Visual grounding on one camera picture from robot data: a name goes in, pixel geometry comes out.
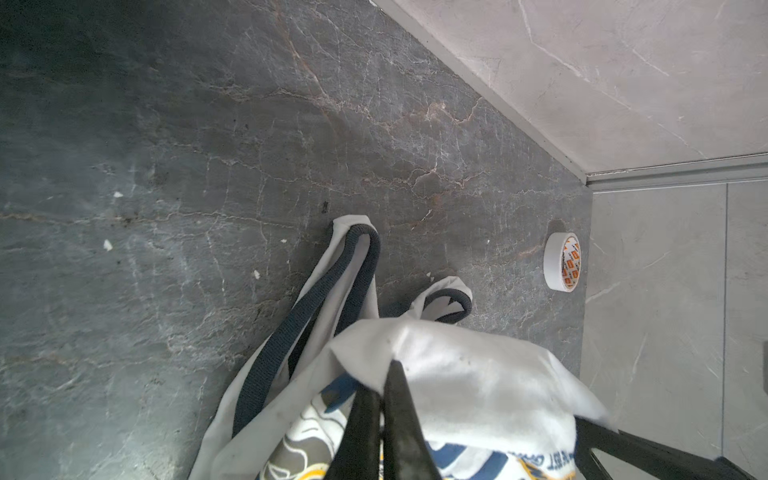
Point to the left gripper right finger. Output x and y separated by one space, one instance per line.
406 456

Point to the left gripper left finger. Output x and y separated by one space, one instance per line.
359 450

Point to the white tank top navy trim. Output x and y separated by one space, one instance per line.
490 407

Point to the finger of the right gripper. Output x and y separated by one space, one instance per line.
657 460

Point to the roll of masking tape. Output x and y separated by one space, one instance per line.
562 262

